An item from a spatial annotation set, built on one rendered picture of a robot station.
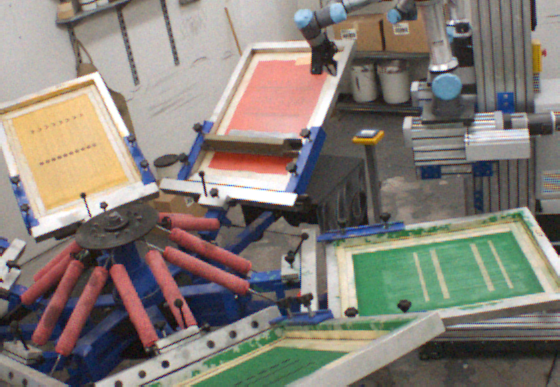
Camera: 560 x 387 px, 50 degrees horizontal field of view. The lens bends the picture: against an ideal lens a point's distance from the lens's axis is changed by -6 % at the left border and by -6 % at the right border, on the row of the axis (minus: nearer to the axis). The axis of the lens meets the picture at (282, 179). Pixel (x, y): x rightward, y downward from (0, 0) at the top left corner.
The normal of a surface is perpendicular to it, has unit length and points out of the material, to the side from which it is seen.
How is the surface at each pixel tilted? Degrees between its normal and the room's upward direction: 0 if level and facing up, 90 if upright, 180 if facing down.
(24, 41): 90
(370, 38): 91
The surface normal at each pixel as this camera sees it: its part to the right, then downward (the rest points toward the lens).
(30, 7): 0.83, 0.09
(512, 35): -0.25, 0.44
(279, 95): -0.42, -0.52
